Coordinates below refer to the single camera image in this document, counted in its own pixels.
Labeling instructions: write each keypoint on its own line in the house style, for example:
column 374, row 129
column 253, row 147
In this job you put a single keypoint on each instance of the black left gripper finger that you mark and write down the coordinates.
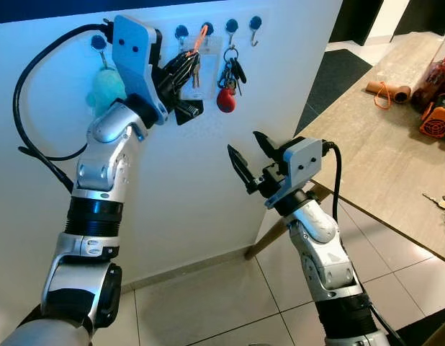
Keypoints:
column 191, row 78
column 186, row 60

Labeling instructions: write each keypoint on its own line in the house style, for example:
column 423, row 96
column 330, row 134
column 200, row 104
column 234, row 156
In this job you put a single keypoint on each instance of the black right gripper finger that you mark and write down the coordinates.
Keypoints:
column 243, row 169
column 267, row 148

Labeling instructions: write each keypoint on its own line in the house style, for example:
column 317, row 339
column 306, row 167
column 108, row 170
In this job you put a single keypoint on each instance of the keys with clear card holder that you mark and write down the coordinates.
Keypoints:
column 208, row 76

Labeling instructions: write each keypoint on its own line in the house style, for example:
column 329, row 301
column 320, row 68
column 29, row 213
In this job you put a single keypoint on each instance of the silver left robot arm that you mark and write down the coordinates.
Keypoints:
column 100, row 173

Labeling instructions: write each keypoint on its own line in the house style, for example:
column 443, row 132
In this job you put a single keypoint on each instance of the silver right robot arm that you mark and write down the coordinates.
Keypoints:
column 327, row 252

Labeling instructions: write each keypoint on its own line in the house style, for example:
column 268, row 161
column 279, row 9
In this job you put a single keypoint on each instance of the keys with red fob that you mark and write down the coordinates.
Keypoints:
column 226, row 97

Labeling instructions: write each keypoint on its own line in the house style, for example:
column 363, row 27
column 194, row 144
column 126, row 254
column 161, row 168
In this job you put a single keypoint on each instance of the keys with brown charm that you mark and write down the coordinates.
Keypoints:
column 440, row 205

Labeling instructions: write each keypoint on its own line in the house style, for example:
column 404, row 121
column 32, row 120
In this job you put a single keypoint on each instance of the dark blue rug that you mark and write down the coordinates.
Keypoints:
column 334, row 86

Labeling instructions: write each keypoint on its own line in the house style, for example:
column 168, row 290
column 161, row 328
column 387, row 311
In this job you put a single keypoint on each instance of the wooden table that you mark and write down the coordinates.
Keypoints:
column 381, row 166

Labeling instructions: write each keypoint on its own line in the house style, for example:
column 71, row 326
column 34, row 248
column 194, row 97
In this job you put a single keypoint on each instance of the brown cardboard tube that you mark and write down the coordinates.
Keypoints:
column 399, row 92

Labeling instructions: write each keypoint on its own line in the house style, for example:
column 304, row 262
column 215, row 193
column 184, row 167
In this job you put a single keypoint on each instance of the black door panel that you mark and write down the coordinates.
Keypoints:
column 424, row 14
column 356, row 20

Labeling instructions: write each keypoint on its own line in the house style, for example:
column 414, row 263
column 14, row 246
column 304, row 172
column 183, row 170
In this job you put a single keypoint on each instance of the orange black fan device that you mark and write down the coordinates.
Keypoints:
column 437, row 122

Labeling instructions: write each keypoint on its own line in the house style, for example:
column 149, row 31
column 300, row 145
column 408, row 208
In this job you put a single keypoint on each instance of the clear jar with red contents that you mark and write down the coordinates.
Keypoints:
column 435, row 83

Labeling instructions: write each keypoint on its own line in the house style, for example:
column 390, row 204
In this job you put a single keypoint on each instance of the black floor mat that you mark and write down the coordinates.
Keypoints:
column 428, row 331

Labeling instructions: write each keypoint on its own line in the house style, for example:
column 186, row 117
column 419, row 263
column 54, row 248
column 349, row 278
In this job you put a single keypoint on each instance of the bluish right wrist camera mount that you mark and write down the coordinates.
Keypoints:
column 300, row 169

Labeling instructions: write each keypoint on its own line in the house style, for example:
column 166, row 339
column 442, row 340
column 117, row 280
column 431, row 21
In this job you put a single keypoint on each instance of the bluish wrist camera mount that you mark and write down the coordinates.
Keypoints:
column 136, row 61
column 300, row 169

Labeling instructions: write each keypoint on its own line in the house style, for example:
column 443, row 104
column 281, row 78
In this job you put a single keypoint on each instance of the blue knob wall hook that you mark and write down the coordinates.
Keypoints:
column 99, row 42
column 255, row 22
column 181, row 32
column 207, row 29
column 231, row 26

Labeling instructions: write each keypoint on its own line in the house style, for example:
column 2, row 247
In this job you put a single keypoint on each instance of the bluish left wrist camera mount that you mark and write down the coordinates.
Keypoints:
column 136, row 61

